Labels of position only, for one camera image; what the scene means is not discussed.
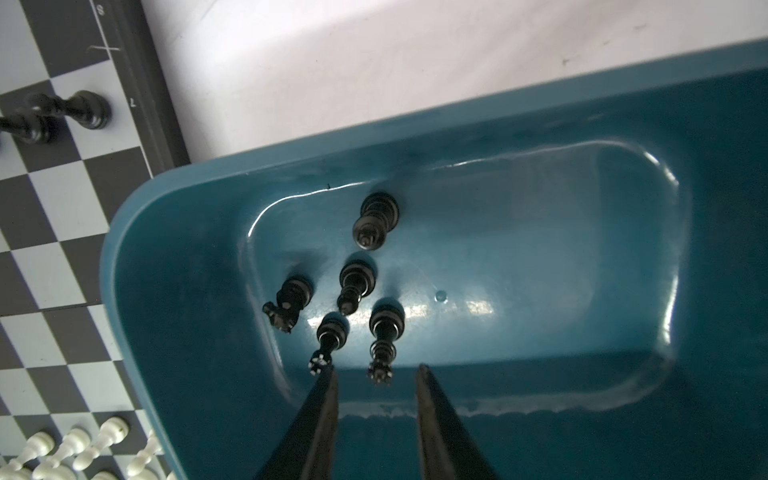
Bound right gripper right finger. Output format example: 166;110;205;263
416;364;498;479

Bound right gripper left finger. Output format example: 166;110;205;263
255;365;339;479

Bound black chess pieces in tray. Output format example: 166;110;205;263
262;192;405;384

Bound white chess pieces on board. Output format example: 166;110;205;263
0;416;175;480

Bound black white chess board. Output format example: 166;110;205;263
1;1;189;479

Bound black chess pieces on board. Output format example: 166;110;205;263
1;90;112;144

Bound dark teal plastic tray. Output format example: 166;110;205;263
100;40;767;479

